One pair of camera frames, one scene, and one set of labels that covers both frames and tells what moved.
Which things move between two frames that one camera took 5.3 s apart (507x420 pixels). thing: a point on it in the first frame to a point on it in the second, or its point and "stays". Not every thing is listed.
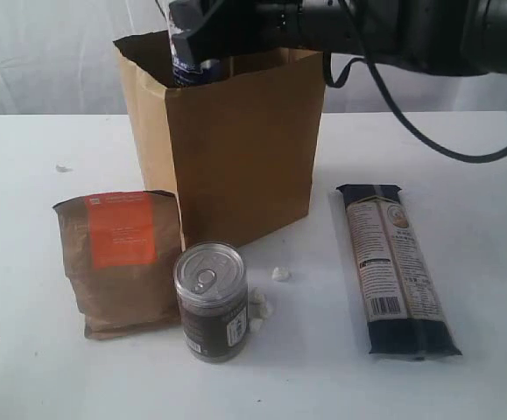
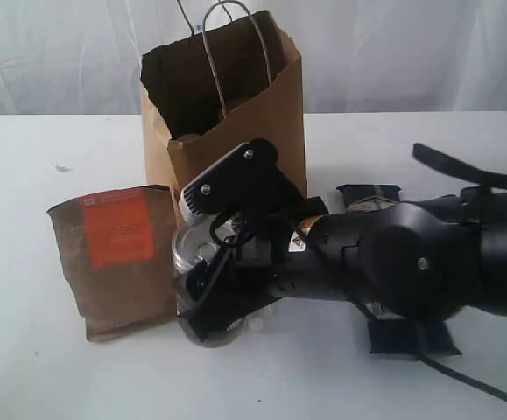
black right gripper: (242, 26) to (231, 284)
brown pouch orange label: (120, 249) stays
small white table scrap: (63, 169) stays
